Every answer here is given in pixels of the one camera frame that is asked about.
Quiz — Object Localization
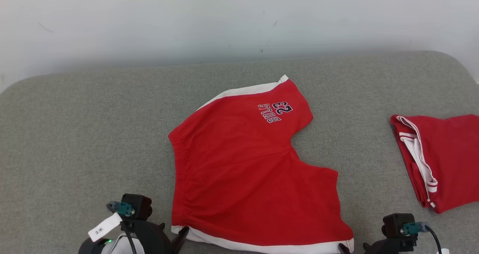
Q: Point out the right camera cable teal plug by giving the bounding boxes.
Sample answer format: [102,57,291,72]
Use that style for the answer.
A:
[400,221,444,254]

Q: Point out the red jersey with striped trim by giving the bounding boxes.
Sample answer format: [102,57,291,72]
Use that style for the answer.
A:
[390,114,479,214]

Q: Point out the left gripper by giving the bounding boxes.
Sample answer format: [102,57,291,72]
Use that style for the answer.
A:
[79,220,190,254]

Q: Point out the grey fabric sofa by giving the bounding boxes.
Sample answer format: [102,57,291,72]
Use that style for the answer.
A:
[0,51,479,254]

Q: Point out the white paper cable tag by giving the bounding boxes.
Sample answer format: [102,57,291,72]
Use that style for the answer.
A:
[88,213,123,242]

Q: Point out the left camera cable teal plug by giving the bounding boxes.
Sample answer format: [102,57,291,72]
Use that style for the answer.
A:
[106,200,138,254]

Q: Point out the camera cable teal plug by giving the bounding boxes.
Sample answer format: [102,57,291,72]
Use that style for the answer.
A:
[106,200,138,254]
[400,221,444,254]

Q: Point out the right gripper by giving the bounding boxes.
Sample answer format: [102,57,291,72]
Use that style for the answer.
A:
[338,238,417,254]

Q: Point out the red shorts with white stripes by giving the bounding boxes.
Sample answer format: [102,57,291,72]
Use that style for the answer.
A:
[168,74,354,254]

